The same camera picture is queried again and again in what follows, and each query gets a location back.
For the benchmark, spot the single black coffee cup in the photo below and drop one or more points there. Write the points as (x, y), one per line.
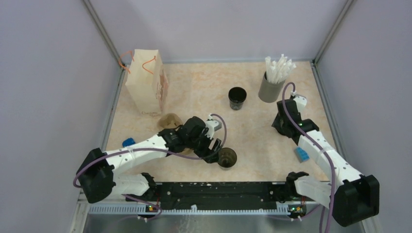
(227, 158)

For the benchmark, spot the brown pulp cup carrier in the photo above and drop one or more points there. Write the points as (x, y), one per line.
(169, 121)

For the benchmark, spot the bundle of white straws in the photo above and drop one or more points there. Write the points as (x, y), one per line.
(279, 71)

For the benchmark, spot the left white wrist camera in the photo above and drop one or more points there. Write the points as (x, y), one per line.
(213, 125)

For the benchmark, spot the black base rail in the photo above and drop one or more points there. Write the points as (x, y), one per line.
(238, 196)

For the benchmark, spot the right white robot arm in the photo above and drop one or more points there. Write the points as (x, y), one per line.
(351, 196)

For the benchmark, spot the grey cylindrical straw holder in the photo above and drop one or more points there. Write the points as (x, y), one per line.
(269, 92)

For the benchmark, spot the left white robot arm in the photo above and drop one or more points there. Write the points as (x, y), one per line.
(101, 174)

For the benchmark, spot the blue toy block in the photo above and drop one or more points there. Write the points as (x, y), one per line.
(301, 155)
(128, 142)

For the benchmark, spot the stack of black cups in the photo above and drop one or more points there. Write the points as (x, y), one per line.
(237, 96)

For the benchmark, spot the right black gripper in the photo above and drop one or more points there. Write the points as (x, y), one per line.
(276, 124)

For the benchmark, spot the blue toy block left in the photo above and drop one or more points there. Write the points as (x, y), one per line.
(128, 142)

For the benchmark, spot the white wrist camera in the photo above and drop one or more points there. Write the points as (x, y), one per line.
(301, 101)
(213, 125)

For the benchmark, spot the blue toy block right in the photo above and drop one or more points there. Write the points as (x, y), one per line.
(301, 155)

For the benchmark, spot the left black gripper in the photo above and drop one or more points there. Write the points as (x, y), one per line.
(206, 151)

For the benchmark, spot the beige paper takeout bag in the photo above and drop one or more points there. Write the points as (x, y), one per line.
(146, 80)

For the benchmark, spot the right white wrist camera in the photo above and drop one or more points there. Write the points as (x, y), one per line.
(301, 101)

